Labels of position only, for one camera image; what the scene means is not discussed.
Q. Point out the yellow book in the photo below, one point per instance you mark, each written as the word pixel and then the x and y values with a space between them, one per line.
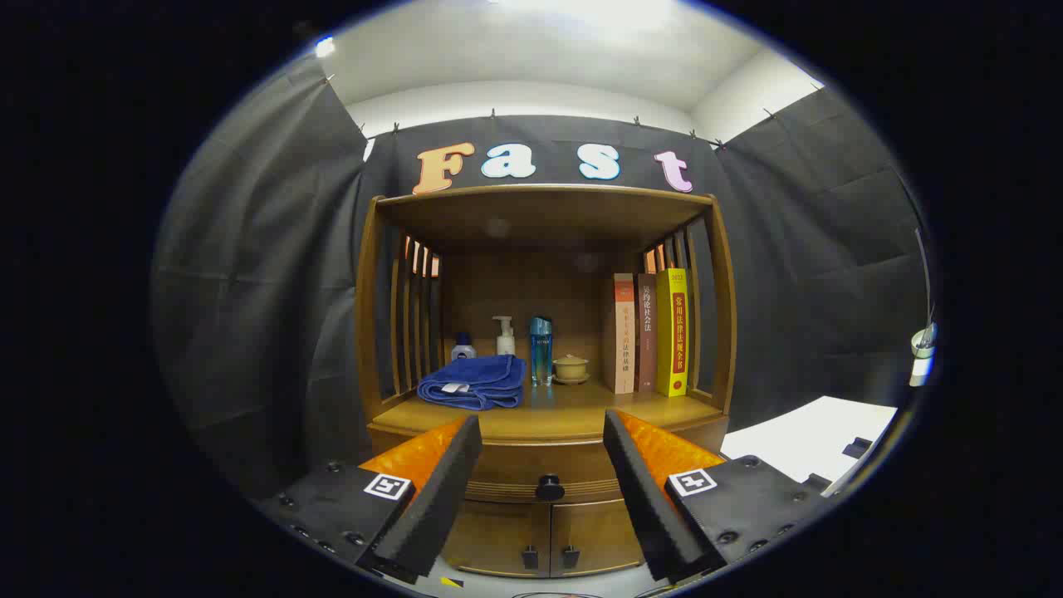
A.
pixel 671 349

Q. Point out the white cylindrical device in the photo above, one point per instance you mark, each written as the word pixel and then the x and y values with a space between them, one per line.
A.
pixel 922 357

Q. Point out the wooden cabinet door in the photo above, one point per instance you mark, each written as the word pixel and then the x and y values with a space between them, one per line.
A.
pixel 498 536
pixel 598 531

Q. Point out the wooden cabinet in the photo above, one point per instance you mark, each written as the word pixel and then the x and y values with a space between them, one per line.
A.
pixel 548 216

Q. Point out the white side cabinet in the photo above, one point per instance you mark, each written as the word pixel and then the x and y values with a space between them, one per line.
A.
pixel 797 440

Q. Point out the black drawer knob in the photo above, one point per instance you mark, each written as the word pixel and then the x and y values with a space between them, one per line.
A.
pixel 550 487

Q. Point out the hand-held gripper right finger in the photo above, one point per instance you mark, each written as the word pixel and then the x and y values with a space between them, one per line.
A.
pixel 648 507

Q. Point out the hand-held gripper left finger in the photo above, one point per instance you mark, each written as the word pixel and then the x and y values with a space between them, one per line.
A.
pixel 440 498

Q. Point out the white pump bottle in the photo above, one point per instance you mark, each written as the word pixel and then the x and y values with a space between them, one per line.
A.
pixel 505 342

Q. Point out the blue folded towel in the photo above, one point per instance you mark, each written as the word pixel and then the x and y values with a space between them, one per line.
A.
pixel 477 378

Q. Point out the wooden drawer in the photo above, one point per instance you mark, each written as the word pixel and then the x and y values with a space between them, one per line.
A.
pixel 540 457

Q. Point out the small white blue-capped bottle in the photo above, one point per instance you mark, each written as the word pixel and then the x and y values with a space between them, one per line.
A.
pixel 463 349

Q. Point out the beige lidded tea cup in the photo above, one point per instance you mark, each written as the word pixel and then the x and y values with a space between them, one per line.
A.
pixel 571 367

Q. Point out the black block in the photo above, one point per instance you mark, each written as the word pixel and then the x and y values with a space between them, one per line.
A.
pixel 858 448
pixel 815 482

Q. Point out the wooden countertop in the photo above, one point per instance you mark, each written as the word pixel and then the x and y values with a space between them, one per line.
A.
pixel 573 411

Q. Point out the orange and cream book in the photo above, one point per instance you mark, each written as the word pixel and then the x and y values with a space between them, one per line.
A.
pixel 623 340

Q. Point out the blue glass bottle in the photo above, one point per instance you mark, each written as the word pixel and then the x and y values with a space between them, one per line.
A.
pixel 541 349

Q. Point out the brown book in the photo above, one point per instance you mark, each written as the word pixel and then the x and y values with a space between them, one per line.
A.
pixel 647 340

